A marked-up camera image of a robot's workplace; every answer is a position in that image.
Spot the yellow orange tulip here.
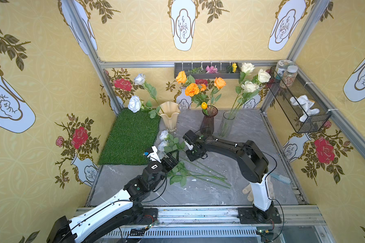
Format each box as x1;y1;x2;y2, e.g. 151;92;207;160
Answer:
201;102;209;115

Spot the orange marigold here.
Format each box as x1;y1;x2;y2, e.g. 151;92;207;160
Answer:
185;83;200;97

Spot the orange rose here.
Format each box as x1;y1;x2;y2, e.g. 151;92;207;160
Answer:
175;71;187;85
200;84;206;92

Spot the orange rose stem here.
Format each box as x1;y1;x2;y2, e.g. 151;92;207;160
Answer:
211;78;226;105

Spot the white rose stem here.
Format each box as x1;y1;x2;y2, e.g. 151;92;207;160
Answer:
223;62;271;136

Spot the pale blue rose top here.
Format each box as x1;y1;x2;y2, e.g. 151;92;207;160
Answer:
134;74;160;105

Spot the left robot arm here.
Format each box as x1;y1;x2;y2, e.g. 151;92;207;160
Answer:
47;147;179;243

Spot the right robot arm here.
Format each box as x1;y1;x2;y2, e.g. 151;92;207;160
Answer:
183;130;271;212

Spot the purple glass vase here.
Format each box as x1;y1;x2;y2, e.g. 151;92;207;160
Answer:
200;105;218;135

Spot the clear glass vase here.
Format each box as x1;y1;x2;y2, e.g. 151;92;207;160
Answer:
218;110;236;138

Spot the cream ruffled vase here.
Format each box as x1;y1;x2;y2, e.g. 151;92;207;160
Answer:
159;101;180;133

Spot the green artificial grass mat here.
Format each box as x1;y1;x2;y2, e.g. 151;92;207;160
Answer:
98;108;160;166

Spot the beige work glove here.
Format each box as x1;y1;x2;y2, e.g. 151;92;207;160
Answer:
242;176;275;202

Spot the pink flower in tray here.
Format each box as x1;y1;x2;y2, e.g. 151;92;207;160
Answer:
205;66;218;74

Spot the yellow flower in tray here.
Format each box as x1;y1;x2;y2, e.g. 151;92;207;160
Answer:
232;63;237;73

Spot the teal toothbrush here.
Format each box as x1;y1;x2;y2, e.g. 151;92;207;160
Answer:
270;173;292;185

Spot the bottle with colourful beads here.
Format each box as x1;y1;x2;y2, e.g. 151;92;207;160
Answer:
280;65;298;89

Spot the white cloth in basket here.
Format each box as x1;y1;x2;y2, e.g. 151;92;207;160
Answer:
290;95;320;123

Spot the glass jar with white lid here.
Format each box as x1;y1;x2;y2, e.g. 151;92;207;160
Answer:
275;59;294;80

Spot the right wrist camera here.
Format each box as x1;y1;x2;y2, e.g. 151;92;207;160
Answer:
185;141;193;150

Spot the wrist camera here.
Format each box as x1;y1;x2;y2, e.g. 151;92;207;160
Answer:
185;141;193;150
144;146;161;163

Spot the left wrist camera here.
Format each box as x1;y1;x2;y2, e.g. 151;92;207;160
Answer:
144;146;161;163

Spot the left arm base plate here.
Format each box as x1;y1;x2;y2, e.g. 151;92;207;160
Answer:
139;208;158;225

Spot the grey wall planter tray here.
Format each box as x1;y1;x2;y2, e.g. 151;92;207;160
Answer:
174;61;241;80

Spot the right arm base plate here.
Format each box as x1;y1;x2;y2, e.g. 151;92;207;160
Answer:
237;207;282;224

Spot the black wire wall basket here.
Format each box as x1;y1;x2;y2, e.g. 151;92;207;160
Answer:
267;67;331;133

